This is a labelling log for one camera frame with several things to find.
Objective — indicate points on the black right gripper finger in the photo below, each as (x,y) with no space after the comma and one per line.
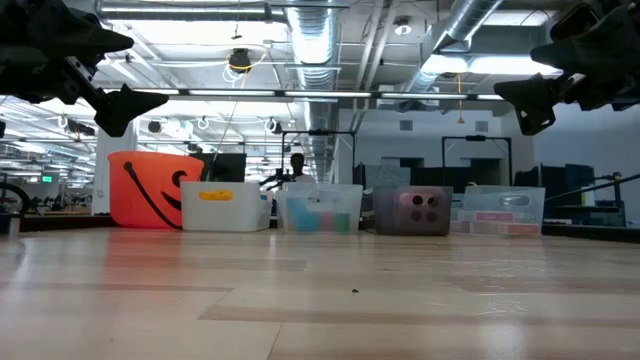
(532,102)
(595,50)

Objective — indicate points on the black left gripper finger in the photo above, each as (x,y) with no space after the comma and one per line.
(127,107)
(85,37)

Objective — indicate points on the purple foam die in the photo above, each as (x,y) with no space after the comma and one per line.
(420,217)

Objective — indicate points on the white building column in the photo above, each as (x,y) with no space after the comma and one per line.
(102,165)

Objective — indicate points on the orange plastic bucket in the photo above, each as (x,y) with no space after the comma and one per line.
(145,170)

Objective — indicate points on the dark background desk cluster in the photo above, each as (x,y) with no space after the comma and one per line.
(565,180)

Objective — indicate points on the clear plastic bin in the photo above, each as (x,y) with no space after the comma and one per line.
(500,200)
(320,192)

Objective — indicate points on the green exit sign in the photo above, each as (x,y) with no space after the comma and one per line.
(47,178)

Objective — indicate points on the white bottle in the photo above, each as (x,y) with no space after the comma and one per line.
(588,196)

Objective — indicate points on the black background monitor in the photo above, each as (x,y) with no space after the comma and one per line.
(225,167)

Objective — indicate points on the white plastic bin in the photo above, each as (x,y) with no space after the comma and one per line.
(225,215)

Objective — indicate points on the white ceiling smoke detector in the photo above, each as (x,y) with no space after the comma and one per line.
(403,28)

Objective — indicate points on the person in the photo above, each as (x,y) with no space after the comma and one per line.
(298,165)

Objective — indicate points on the smoky grey plastic bin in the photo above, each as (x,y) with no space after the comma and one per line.
(385,215)

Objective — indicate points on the long ceiling light bar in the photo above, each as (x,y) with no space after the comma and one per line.
(325,94)

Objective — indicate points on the black metal frame stand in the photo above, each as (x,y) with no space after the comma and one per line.
(475,138)

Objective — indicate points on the silver ventilation duct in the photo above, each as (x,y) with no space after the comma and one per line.
(470,20)
(312,30)

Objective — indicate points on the black ceiling camera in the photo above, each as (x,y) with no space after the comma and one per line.
(240,60)

